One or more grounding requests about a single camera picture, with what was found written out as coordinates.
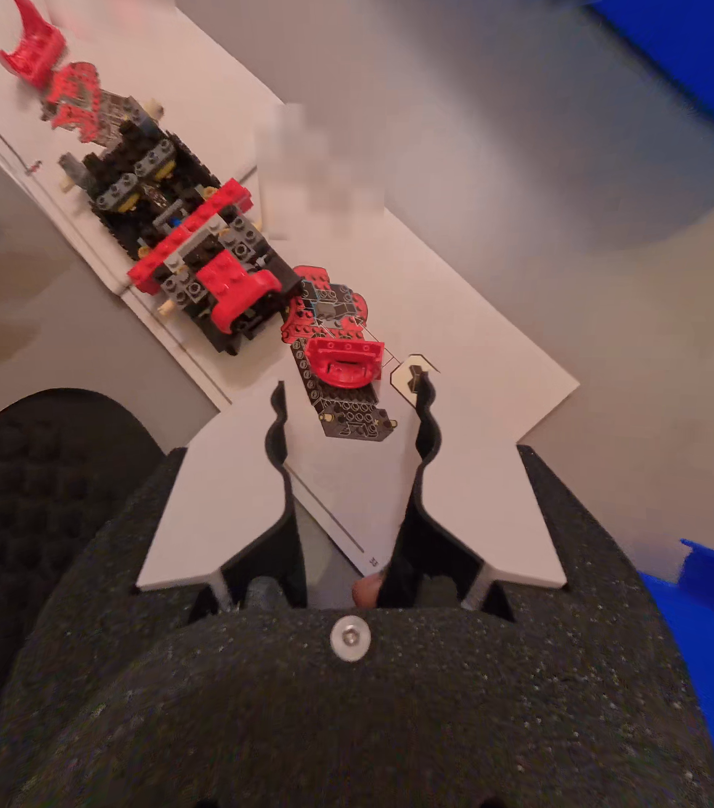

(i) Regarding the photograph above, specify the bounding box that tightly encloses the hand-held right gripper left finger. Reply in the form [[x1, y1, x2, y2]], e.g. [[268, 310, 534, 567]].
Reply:
[[135, 379, 296, 589]]

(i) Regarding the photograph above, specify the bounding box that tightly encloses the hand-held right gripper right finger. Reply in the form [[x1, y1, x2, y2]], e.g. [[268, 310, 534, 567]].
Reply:
[[404, 369, 569, 591]]

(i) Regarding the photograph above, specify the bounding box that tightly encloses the red curved lego piece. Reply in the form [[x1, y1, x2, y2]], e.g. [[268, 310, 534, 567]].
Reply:
[[302, 336, 387, 388]]

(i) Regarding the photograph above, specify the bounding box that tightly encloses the black red lego car model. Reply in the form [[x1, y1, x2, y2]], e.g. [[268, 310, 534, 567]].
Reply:
[[56, 95, 305, 359]]

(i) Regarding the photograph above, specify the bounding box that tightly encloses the red lego windscreen piece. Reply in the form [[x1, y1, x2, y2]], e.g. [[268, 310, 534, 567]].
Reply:
[[0, 0, 69, 90]]

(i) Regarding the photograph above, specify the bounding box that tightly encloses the person's right hand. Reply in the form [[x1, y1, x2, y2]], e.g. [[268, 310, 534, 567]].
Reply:
[[352, 570, 388, 610]]

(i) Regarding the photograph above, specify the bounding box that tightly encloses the white instruction booklet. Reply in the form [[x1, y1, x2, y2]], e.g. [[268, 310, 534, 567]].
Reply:
[[0, 0, 580, 572]]

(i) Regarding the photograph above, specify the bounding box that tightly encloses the black honeycomb armrest pad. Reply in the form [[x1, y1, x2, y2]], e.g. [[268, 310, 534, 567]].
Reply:
[[0, 388, 167, 727]]

